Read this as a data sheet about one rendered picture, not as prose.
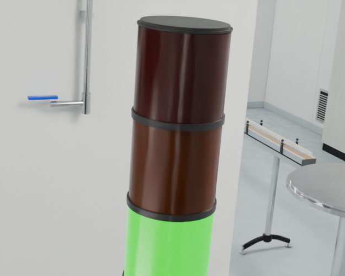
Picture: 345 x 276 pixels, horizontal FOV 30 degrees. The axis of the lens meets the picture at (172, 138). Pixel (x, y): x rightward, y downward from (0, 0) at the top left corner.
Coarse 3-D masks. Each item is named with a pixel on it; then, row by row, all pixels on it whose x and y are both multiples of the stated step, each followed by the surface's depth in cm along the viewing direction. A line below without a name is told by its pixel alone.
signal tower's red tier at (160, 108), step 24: (144, 48) 33; (168, 48) 32; (192, 48) 32; (216, 48) 32; (144, 72) 33; (168, 72) 32; (192, 72) 32; (216, 72) 33; (144, 96) 33; (168, 96) 32; (192, 96) 32; (216, 96) 33; (168, 120) 33; (192, 120) 33; (216, 120) 34
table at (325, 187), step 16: (288, 176) 440; (304, 176) 436; (320, 176) 439; (336, 176) 441; (304, 192) 408; (320, 192) 410; (336, 192) 412; (320, 208) 394; (336, 208) 390; (336, 240) 438; (336, 256) 438; (336, 272) 439
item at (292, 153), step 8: (248, 120) 537; (248, 128) 539; (256, 128) 530; (264, 128) 531; (248, 136) 538; (256, 136) 526; (264, 136) 520; (272, 136) 510; (280, 136) 511; (256, 144) 527; (264, 144) 516; (272, 144) 506; (280, 144) 503; (288, 144) 491; (296, 144) 493; (272, 152) 507; (280, 152) 494; (288, 152) 487; (296, 152) 486; (304, 152) 487; (288, 160) 488; (296, 160) 478; (304, 160) 473; (312, 160) 475
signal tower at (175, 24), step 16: (144, 16) 35; (160, 16) 35; (176, 16) 36; (176, 32) 32; (192, 32) 31; (208, 32) 32; (224, 32) 32; (160, 128) 33; (176, 128) 33; (192, 128) 33; (208, 128) 33; (128, 192) 37
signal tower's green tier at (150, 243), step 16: (128, 208) 36; (128, 224) 36; (144, 224) 35; (160, 224) 35; (176, 224) 34; (192, 224) 35; (208, 224) 36; (128, 240) 36; (144, 240) 35; (160, 240) 35; (176, 240) 35; (192, 240) 35; (208, 240) 36; (128, 256) 37; (144, 256) 35; (160, 256) 35; (176, 256) 35; (192, 256) 35; (208, 256) 37; (128, 272) 37; (144, 272) 36; (160, 272) 35; (176, 272) 35; (192, 272) 36
